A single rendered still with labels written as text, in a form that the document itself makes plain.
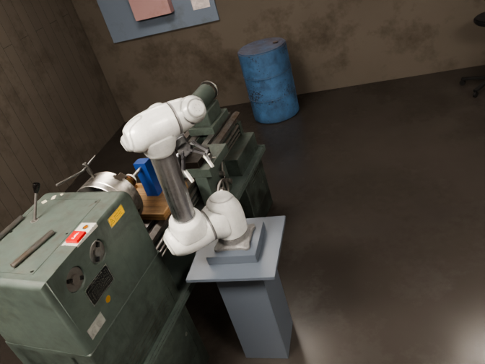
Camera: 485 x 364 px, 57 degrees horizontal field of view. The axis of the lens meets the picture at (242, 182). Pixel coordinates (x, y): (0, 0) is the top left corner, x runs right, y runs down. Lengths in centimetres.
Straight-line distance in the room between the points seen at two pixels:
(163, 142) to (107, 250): 55
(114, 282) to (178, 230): 34
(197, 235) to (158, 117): 62
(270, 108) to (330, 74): 96
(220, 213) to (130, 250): 43
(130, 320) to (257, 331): 75
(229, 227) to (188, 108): 67
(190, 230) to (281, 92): 317
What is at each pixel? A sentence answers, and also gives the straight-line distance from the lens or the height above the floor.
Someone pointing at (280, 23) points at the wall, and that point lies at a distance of 538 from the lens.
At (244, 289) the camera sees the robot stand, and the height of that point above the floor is 57.
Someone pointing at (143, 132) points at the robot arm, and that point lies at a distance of 163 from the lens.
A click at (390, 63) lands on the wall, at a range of 552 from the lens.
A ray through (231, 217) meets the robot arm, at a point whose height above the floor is 99.
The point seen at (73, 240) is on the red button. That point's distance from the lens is 183.
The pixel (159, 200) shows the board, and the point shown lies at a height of 89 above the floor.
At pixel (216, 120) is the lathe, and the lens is 320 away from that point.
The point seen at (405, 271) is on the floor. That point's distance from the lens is 303.
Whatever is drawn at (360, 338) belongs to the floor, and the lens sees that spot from 271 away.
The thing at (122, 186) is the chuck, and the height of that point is 118.
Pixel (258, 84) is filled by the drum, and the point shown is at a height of 49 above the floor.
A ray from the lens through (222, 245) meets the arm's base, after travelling 218.
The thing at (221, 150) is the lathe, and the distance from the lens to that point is 277.
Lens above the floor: 218
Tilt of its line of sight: 32 degrees down
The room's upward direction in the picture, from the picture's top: 17 degrees counter-clockwise
